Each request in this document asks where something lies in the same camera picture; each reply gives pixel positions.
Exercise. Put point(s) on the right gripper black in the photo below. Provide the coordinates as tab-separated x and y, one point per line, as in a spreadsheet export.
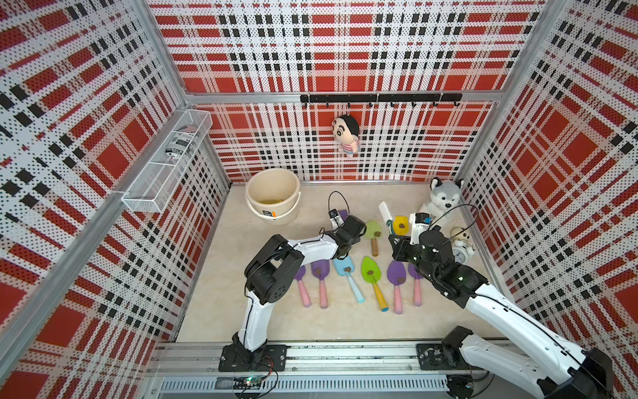
399	251

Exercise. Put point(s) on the cartoon boy plush doll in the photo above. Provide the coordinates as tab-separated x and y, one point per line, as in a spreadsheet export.
346	131

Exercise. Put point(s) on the green pointed trowel yellow handle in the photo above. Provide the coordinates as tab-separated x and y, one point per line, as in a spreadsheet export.
372	275

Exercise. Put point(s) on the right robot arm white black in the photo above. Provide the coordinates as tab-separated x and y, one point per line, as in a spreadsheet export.
547	365

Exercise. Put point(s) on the purple square trowel far left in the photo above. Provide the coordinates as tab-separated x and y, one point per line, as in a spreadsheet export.
306	301

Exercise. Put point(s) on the purple pointed trowel rightmost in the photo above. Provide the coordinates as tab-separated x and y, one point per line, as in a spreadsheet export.
417	294

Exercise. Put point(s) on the can on shelf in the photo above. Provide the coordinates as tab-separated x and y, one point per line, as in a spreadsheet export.
180	145

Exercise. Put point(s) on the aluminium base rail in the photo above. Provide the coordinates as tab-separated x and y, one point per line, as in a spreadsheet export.
355	369

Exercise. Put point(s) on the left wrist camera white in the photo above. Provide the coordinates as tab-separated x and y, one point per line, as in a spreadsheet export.
335	217

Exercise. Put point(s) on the yellow trowel wooden handle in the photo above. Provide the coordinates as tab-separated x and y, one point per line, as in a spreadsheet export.
271	201

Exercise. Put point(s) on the black hook rail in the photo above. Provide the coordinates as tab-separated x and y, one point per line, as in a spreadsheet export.
369	98

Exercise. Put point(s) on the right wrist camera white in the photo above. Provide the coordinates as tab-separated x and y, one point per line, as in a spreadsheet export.
419	223

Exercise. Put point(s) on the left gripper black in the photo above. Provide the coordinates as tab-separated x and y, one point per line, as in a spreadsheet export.
355	241

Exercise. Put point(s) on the light blue trowel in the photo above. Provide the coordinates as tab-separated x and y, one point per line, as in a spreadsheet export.
345	267

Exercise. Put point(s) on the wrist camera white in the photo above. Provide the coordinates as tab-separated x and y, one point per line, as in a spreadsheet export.
335	217
419	223

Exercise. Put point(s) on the green trowel wooden handle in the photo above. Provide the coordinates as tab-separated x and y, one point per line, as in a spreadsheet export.
373	233

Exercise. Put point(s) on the cream plastic bucket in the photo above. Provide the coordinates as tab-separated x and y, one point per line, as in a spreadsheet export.
273	184

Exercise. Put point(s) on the green white scrub brush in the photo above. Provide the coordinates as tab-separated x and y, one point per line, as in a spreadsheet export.
387	216

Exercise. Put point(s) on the husky plush toy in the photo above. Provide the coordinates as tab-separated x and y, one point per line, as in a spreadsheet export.
444	196

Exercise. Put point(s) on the clear wall shelf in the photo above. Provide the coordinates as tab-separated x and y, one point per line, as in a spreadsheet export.
158	180

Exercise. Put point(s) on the skull alarm clock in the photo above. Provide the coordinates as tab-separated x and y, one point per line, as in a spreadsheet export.
462	246

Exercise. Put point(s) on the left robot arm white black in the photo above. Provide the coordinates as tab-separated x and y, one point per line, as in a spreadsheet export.
269	277

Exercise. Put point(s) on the purple pointed trowel pink handle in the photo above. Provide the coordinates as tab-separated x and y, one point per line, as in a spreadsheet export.
396	274

